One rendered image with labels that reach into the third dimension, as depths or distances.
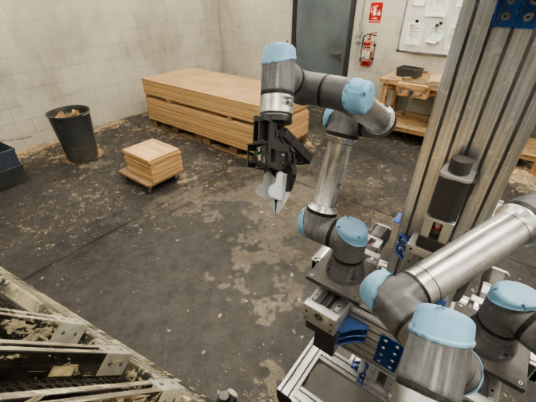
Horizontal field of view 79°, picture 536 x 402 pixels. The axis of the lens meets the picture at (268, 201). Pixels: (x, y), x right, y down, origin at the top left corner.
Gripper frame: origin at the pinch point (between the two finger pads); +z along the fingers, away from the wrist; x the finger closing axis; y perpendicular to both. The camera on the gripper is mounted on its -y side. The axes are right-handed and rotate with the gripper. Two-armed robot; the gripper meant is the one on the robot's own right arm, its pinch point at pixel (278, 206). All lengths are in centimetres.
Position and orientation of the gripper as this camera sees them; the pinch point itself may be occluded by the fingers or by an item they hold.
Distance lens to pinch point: 73.9
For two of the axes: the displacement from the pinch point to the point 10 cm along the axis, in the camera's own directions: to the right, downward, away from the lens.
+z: -0.4, 10.0, 0.4
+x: 6.9, 0.6, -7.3
